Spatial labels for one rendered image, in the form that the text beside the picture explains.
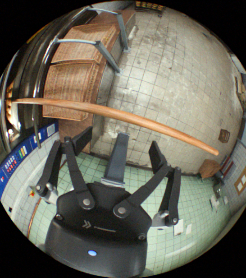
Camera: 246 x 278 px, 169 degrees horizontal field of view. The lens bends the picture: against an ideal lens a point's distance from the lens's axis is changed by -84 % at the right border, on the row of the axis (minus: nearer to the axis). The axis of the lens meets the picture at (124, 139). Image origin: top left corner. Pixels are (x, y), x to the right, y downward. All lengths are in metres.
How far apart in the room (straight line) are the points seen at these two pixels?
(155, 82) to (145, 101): 0.36
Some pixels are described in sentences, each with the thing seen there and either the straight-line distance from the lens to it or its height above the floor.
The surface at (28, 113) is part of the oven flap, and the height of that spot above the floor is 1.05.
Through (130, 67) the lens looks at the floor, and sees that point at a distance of 1.53.
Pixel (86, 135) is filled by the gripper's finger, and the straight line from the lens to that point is 0.18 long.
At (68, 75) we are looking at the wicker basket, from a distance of 1.16.
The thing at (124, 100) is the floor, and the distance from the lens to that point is 1.46.
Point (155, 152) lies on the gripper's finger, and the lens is 0.17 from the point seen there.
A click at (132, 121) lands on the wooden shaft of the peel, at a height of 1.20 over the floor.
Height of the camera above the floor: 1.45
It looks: 62 degrees down
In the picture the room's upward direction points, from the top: 169 degrees counter-clockwise
